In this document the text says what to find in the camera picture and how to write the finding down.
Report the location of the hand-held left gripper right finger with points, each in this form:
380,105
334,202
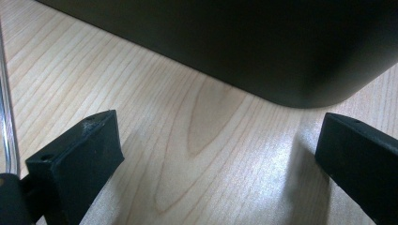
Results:
363,156

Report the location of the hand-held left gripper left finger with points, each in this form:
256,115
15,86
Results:
78,156

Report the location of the metal rod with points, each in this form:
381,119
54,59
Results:
7,125

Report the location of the square metal compartment tray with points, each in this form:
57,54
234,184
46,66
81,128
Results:
250,47

